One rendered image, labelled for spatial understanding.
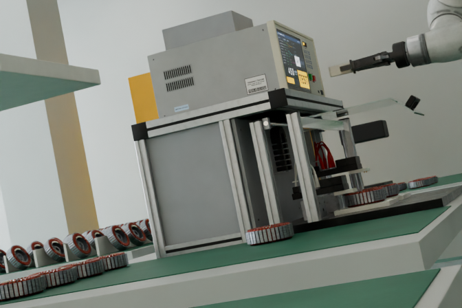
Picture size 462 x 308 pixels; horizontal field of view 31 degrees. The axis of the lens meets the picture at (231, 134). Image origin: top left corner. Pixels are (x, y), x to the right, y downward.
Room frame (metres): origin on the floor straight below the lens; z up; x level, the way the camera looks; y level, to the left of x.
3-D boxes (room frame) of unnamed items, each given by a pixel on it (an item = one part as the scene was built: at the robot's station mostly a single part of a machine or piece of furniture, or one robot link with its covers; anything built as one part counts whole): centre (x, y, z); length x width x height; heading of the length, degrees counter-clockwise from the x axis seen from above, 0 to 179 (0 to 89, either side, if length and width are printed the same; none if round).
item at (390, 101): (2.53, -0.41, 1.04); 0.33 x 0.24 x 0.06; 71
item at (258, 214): (2.44, -0.12, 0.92); 0.66 x 0.01 x 0.30; 161
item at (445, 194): (2.36, -0.35, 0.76); 0.64 x 0.47 x 0.02; 161
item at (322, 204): (2.29, -0.19, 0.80); 0.07 x 0.05 x 0.06; 161
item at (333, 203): (2.52, -0.27, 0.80); 0.07 x 0.05 x 0.06; 161
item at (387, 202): (2.24, -0.32, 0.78); 0.15 x 0.15 x 0.01; 71
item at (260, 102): (2.46, -0.06, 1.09); 0.68 x 0.44 x 0.05; 161
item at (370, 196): (2.24, -0.32, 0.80); 0.11 x 0.11 x 0.04
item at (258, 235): (1.94, -0.04, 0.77); 0.11 x 0.11 x 0.04
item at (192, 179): (2.18, 0.12, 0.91); 0.28 x 0.03 x 0.32; 71
